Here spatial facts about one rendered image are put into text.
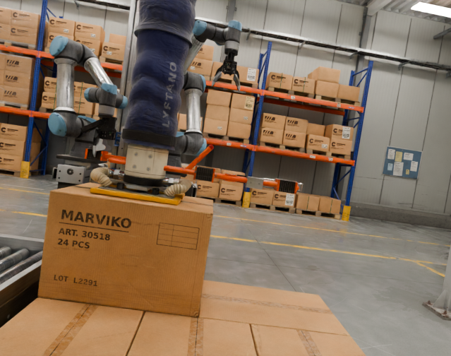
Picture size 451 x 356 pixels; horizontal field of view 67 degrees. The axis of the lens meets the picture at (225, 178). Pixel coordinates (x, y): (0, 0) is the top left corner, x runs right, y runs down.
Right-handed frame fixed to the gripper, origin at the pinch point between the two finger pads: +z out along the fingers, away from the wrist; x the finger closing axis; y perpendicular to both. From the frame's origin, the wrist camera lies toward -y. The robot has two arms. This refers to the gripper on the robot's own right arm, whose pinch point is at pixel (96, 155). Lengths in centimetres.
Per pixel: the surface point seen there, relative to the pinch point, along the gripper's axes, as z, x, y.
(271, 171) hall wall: 11, 838, 231
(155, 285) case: 43, -46, 43
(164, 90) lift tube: -30, -35, 35
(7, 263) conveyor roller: 54, -17, -28
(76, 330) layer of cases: 53, -66, 23
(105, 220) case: 21, -46, 22
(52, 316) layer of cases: 53, -59, 12
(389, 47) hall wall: -408, 861, 531
